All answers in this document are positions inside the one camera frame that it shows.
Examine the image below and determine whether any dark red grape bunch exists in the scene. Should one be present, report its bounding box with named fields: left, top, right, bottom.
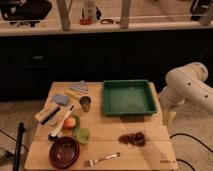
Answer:
left=118, top=132, right=146, bottom=146

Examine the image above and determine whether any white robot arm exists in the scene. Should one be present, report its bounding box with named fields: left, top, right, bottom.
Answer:
left=159, top=62, right=213, bottom=125

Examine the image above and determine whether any green plastic tray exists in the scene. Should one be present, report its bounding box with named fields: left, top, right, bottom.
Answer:
left=102, top=80, right=157, bottom=117

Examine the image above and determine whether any small metal cup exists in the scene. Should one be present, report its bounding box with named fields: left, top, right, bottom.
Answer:
left=79, top=96, right=91, bottom=112

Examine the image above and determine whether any small green cup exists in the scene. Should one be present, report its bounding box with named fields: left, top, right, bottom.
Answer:
left=75, top=128, right=90, bottom=144

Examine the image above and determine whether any silver metal fork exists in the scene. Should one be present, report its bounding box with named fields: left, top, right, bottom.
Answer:
left=84, top=152, right=121, bottom=167

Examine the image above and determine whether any grey triangular block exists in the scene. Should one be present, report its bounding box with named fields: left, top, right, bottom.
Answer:
left=69, top=80, right=88, bottom=94

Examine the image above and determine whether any green leaf plate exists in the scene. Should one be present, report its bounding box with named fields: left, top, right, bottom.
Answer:
left=72, top=115, right=80, bottom=135

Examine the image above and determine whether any yellow stick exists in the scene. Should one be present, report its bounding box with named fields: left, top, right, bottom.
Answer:
left=65, top=89, right=81, bottom=99

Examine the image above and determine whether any red yellow apple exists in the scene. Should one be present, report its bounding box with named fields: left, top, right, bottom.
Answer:
left=63, top=117, right=76, bottom=129

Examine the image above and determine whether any dark red bowl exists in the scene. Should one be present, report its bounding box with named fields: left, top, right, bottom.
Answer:
left=49, top=137, right=80, bottom=169

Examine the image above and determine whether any wooden block with black bar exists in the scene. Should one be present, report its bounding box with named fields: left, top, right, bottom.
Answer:
left=34, top=102, right=60, bottom=125

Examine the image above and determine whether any white bottle on shelf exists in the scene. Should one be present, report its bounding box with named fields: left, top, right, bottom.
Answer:
left=84, top=0, right=97, bottom=23

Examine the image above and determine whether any black pole stand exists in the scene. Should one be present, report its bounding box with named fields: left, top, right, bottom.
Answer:
left=13, top=122, right=25, bottom=171

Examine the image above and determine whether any black office chair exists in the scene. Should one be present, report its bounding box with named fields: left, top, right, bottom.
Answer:
left=0, top=0, right=52, bottom=27

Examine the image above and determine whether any black cable on floor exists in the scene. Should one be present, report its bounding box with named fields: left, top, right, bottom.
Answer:
left=169, top=132, right=213, bottom=171

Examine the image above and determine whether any brown ring on shelf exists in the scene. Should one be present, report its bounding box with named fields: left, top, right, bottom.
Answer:
left=100, top=18, right=115, bottom=25

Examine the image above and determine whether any white handled black brush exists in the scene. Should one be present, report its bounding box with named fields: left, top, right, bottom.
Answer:
left=48, top=105, right=74, bottom=141

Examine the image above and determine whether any orange ring object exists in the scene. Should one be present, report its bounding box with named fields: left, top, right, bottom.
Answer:
left=80, top=9, right=91, bottom=25

